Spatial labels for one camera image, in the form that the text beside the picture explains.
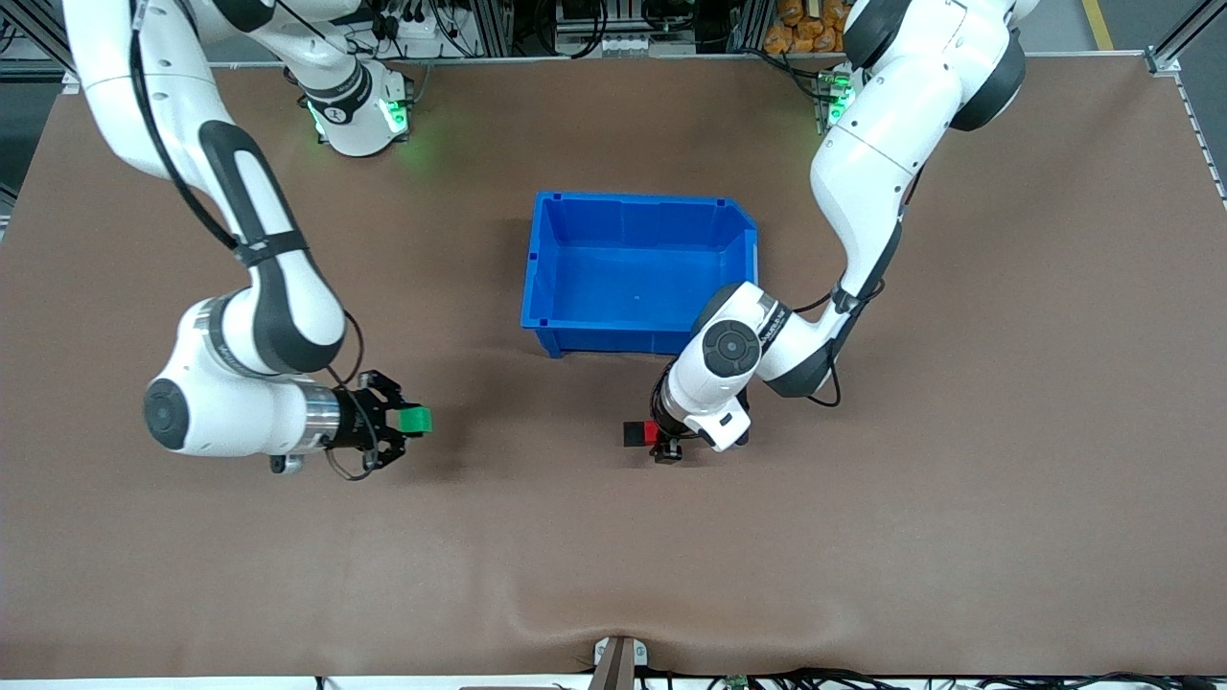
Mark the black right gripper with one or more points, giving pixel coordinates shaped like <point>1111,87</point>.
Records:
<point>358,419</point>

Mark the green cube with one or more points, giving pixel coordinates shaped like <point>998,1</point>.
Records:
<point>416,421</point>

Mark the bag of orange items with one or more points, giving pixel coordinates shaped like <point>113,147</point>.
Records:
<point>805,27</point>

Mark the blue plastic storage bin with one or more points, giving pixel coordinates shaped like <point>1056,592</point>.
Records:
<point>623,273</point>

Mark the red cube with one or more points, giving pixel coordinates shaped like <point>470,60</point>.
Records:
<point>652,432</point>

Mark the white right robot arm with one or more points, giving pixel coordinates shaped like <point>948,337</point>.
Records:
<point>230,412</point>

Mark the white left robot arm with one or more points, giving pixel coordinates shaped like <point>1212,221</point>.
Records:
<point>863,163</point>

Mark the black cube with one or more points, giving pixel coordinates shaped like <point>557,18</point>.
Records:
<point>634,434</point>

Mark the white power strip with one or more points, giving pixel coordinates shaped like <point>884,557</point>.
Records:
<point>422,29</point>

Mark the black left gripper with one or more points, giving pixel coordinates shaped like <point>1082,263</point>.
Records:
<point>662,423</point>

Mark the grey table edge clamp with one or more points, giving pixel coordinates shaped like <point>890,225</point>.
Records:
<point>620,661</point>

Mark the grey electronics box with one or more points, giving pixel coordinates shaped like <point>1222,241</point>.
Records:
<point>623,34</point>

